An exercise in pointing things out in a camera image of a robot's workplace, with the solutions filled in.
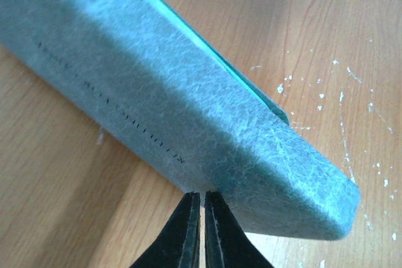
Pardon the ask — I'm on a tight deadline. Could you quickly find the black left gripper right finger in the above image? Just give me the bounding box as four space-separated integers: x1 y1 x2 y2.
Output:
204 191 273 268

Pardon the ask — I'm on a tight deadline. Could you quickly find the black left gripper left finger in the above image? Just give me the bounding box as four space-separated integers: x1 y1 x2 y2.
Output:
131 192 200 268

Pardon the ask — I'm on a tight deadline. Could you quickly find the grey-blue glasses case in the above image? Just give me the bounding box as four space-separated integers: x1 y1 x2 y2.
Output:
1 0 361 240

